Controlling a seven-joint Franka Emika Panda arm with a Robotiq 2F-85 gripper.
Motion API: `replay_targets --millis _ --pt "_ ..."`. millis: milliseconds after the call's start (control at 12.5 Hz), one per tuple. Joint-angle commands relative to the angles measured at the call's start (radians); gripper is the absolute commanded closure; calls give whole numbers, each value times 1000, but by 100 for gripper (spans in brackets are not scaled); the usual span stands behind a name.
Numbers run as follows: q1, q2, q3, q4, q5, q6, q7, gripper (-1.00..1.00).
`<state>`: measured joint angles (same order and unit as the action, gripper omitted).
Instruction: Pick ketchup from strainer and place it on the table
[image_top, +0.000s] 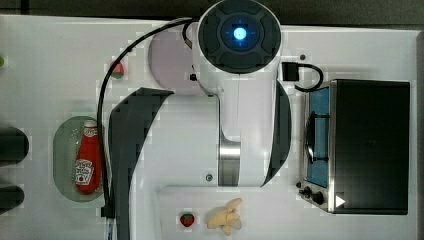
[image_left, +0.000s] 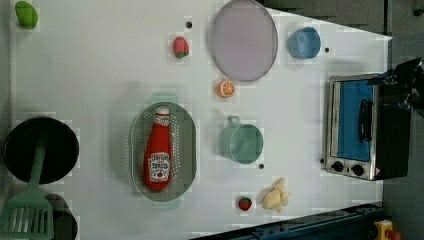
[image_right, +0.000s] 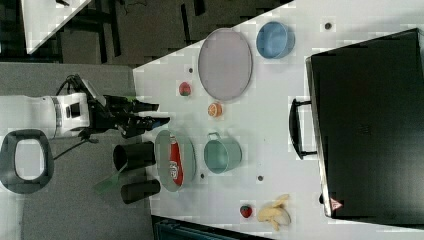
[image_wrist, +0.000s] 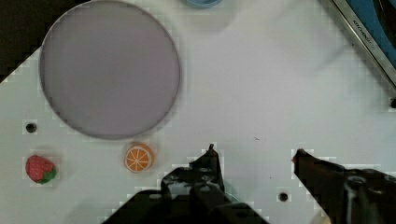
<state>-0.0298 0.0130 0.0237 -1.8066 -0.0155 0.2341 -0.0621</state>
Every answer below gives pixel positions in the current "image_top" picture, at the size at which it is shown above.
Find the red plush ketchup bottle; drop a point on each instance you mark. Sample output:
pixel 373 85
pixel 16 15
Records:
pixel 88 164

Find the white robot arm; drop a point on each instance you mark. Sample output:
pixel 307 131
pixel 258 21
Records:
pixel 234 130

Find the green oval strainer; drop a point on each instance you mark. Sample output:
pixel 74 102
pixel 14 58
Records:
pixel 66 144

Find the lavender oval plate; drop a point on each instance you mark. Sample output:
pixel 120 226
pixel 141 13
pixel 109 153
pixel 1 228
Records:
pixel 171 64

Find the red strawberry near banana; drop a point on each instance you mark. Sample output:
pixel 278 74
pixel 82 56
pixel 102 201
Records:
pixel 187 219

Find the red strawberry near plate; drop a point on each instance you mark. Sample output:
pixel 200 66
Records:
pixel 119 71

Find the black toaster oven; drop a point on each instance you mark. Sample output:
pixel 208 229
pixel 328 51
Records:
pixel 356 147

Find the black plug with cable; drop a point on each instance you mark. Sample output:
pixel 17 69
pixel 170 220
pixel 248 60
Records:
pixel 290 72

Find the upper black cylinder post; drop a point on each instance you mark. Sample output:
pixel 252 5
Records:
pixel 14 146

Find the black cylinder post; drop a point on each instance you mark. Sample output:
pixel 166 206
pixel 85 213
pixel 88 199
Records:
pixel 10 198
pixel 14 146

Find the lower black cylinder post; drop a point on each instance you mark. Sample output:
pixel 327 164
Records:
pixel 10 198

